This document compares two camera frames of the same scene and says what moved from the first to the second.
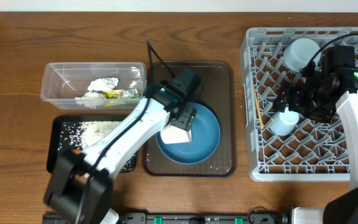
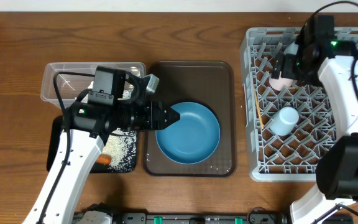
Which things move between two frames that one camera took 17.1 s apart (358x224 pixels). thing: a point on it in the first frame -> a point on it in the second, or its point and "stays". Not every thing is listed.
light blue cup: (283, 123) stays
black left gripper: (189, 120) -> (160, 119)
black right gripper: (296, 93) -> (287, 71)
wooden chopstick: (258, 109) stays
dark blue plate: (206, 137) stays
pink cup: (171, 134) -> (281, 84)
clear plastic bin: (63, 82) stays
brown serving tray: (219, 94) stays
